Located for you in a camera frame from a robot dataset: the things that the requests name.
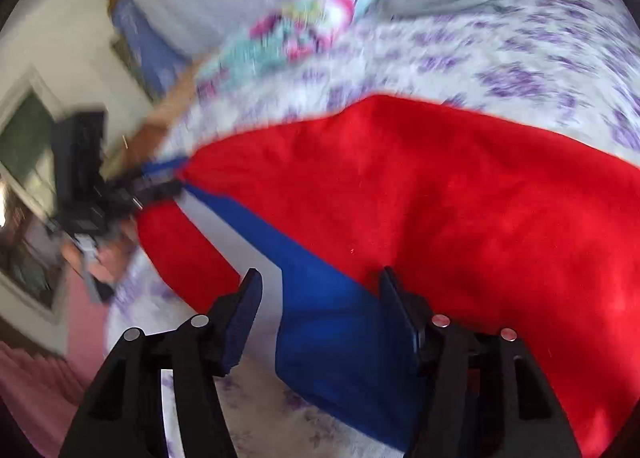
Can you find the red pants with striped band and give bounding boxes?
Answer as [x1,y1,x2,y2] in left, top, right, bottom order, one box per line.
[136,94,640,458]

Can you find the purple floral bed sheet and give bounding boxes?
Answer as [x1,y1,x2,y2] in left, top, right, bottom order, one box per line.
[102,0,640,458]

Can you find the folded floral blanket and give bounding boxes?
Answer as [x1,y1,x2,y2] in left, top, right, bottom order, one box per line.
[197,0,387,91]

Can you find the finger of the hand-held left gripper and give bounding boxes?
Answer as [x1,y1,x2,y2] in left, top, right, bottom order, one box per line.
[114,180,185,213]
[122,159,187,189]

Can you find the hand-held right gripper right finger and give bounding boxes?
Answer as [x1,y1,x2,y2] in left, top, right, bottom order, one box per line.
[379,266,584,458]

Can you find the person's pink clothing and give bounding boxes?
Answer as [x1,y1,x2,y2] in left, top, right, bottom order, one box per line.
[0,265,118,421]

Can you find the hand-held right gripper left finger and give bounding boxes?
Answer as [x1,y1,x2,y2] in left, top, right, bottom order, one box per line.
[59,268,264,458]

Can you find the window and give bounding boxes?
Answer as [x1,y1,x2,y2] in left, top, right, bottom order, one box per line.
[0,70,73,356]

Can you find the wooden bed headboard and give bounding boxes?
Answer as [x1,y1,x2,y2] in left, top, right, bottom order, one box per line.
[101,0,202,175]

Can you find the blue pillow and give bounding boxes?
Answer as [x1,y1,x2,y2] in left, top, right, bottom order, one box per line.
[107,0,192,100]

